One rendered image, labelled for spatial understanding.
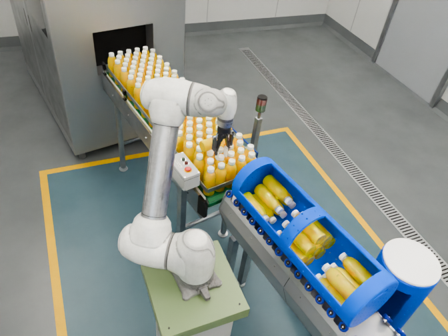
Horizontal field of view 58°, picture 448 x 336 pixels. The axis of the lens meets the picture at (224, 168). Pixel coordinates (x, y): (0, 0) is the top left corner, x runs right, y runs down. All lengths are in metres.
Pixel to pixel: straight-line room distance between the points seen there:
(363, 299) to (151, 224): 0.88
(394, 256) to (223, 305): 0.89
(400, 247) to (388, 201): 1.86
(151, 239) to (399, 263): 1.20
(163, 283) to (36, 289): 1.52
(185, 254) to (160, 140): 0.44
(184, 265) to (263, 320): 1.43
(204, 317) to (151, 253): 0.34
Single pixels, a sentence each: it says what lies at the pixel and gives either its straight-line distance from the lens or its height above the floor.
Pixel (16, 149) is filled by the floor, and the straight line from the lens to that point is 4.28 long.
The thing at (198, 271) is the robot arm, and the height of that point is 1.23.
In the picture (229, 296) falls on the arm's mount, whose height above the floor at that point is 1.06.
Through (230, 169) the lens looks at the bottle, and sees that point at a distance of 2.31.
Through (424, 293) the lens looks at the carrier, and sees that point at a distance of 2.20.
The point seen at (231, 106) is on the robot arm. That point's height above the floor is 1.46.
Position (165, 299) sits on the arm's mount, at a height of 1.06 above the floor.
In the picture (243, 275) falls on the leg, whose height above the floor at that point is 0.15.
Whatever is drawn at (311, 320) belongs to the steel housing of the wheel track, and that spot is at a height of 0.85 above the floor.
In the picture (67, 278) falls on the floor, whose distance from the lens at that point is 3.17.
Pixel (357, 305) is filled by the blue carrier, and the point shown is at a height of 1.17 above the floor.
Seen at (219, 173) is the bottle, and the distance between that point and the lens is 2.28.
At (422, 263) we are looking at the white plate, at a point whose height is 1.04.
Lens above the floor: 2.60
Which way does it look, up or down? 42 degrees down
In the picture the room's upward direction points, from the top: 7 degrees clockwise
